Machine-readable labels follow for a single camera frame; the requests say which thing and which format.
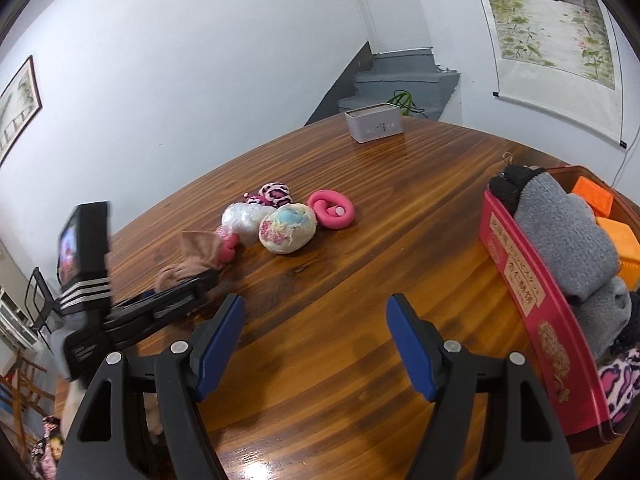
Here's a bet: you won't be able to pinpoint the pink foam twist roller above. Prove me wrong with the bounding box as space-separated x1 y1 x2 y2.
307 188 355 230

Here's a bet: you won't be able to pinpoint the framed wall picture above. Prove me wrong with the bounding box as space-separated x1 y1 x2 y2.
0 55 42 162

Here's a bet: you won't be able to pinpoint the pink leopard plush toy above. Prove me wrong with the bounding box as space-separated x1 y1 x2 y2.
599 348 639 425

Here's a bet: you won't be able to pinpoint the pastel cream sock ball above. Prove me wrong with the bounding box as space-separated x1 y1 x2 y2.
258 203 318 255

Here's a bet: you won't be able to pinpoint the white power cable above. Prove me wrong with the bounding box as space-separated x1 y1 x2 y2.
612 146 634 187

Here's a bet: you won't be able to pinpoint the green paper bag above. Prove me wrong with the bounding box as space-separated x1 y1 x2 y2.
387 90 427 118

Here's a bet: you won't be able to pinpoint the black striped sleeve forearm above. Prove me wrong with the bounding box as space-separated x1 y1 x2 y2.
50 202 112 386

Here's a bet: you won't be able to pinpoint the landscape scroll painting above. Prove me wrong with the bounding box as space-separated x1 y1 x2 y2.
482 0 624 144

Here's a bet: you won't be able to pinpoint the grey stairs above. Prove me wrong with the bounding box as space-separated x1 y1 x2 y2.
307 44 460 124

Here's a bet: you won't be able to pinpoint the orange embossed cube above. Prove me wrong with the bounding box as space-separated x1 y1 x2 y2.
572 176 614 218
597 217 640 290

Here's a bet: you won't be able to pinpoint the left hand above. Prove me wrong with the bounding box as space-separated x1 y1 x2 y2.
60 378 166 446

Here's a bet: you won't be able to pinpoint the tan knotted stocking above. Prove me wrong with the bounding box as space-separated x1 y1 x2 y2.
154 231 224 292

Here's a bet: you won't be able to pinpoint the black metal chair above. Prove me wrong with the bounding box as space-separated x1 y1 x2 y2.
24 266 63 336

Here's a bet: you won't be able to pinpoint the white mesh sponge ball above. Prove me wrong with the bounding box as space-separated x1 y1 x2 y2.
218 203 276 246

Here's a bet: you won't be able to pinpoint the door with window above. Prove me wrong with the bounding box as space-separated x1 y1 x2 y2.
358 0 432 53

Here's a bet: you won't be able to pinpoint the grey sock with black cuff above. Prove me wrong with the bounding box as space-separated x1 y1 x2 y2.
488 165 628 304

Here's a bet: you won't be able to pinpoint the red rectangular tin box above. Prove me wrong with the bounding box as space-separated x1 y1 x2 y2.
480 166 639 452

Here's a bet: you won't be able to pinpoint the grey tissue box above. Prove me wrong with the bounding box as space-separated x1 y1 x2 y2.
345 103 404 143

